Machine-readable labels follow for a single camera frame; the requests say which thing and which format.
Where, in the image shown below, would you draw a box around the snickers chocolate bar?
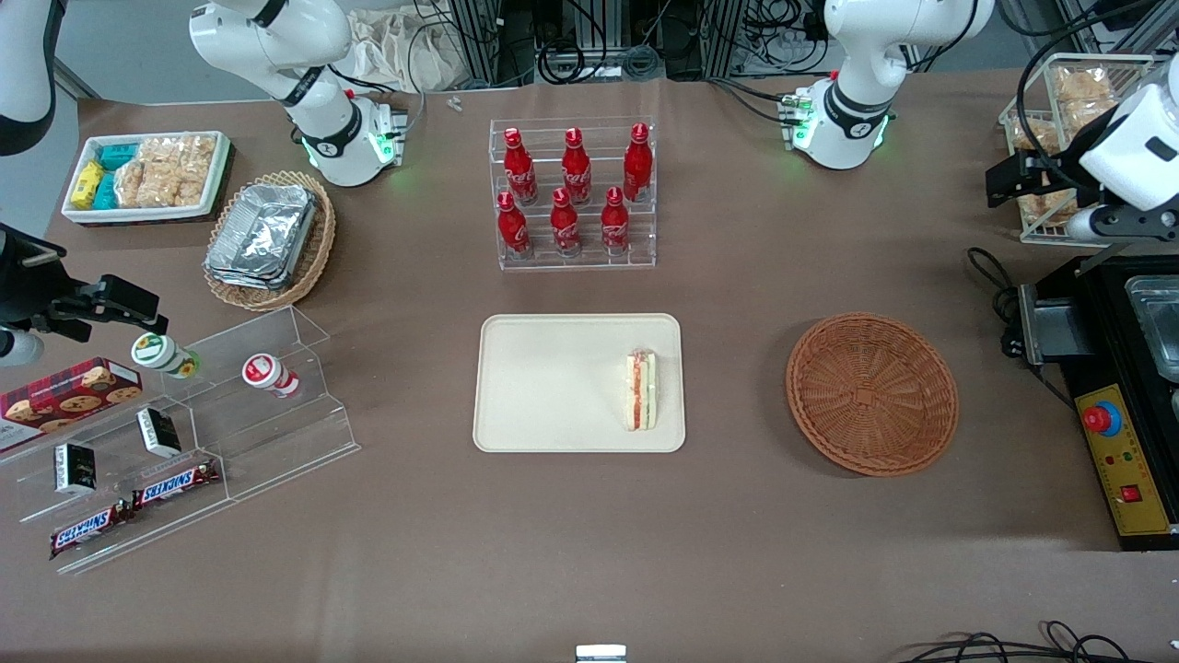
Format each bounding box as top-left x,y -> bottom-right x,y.
132,458 -> 222,511
49,502 -> 134,561

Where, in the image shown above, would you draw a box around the small black white box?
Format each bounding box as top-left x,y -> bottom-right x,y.
136,408 -> 182,459
53,443 -> 99,496

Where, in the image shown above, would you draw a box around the white rectangular snack tray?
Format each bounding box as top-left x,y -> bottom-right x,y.
61,131 -> 231,225

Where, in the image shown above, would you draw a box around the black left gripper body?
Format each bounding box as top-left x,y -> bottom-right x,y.
1036,138 -> 1106,209

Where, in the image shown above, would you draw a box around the clear bag rice crackers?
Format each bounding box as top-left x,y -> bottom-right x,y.
115,138 -> 176,208
170,135 -> 217,207

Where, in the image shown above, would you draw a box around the red plaid cookie box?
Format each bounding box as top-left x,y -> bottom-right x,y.
0,357 -> 144,452

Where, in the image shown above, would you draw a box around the yellow emergency stop control box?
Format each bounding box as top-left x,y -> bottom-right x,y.
1075,383 -> 1175,538

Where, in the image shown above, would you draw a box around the red lid yogurt bottle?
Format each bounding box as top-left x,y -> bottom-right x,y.
242,354 -> 301,399

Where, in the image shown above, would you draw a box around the bagged bread snack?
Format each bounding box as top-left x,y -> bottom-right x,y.
1027,184 -> 1102,227
1055,66 -> 1120,134
1011,115 -> 1069,154

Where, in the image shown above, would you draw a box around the black machine with emergency button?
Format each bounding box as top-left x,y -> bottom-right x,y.
1018,253 -> 1179,553

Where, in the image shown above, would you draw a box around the red cola bottle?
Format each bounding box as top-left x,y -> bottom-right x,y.
496,191 -> 532,260
601,186 -> 631,256
550,187 -> 582,257
623,122 -> 654,203
503,127 -> 539,205
561,128 -> 593,205

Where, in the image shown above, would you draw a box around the stacked aluminium foil containers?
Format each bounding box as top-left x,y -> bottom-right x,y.
204,183 -> 319,292

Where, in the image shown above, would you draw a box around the white cloth bag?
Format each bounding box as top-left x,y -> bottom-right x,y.
345,7 -> 466,93

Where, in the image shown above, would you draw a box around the triangular sandwich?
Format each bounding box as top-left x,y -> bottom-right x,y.
625,348 -> 658,432

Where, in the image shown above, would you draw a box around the round brown wicker basket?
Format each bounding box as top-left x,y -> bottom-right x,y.
786,313 -> 960,478

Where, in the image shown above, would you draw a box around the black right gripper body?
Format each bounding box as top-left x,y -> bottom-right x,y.
0,224 -> 73,330

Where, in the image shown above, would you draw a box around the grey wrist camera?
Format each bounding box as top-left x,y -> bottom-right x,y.
1068,204 -> 1179,244
0,329 -> 44,368

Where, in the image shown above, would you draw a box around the white wire rack basket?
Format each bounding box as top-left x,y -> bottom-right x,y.
999,53 -> 1157,247

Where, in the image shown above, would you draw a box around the black coiled power cable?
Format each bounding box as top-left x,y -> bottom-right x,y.
967,247 -> 1025,360

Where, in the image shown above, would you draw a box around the oval light wicker basket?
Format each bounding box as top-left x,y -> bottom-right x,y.
203,170 -> 337,312

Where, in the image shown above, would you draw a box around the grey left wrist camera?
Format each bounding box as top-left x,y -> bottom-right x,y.
1068,204 -> 1179,244

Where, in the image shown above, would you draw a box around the yellow snack pack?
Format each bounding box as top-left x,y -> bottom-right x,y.
72,161 -> 105,210

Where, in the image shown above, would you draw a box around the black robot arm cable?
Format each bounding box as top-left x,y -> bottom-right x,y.
1013,0 -> 1179,185

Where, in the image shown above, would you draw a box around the clear plastic container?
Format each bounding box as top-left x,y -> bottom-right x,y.
1126,274 -> 1179,362

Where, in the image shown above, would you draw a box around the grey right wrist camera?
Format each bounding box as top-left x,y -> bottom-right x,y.
0,329 -> 44,368

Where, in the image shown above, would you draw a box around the beige rectangular tray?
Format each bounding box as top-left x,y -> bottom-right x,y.
473,313 -> 687,454

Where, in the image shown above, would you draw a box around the clear acrylic bottle rack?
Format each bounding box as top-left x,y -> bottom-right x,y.
488,116 -> 658,272

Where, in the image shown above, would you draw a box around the green lid yogurt bottle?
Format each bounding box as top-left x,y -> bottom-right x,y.
131,332 -> 202,379

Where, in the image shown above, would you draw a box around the clear acrylic stepped shelf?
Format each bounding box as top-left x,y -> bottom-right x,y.
0,306 -> 362,576

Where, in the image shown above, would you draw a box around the black cables bundle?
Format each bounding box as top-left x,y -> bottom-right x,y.
898,621 -> 1179,663

